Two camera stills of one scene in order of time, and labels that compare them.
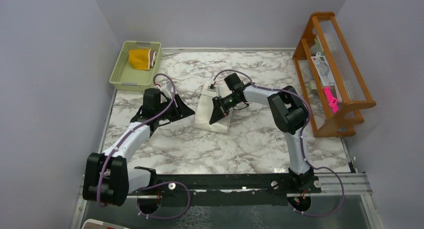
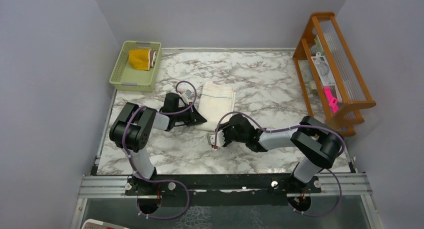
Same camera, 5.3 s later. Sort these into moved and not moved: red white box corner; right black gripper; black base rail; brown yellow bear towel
Moved: right black gripper
Not moved: brown yellow bear towel; red white box corner; black base rail
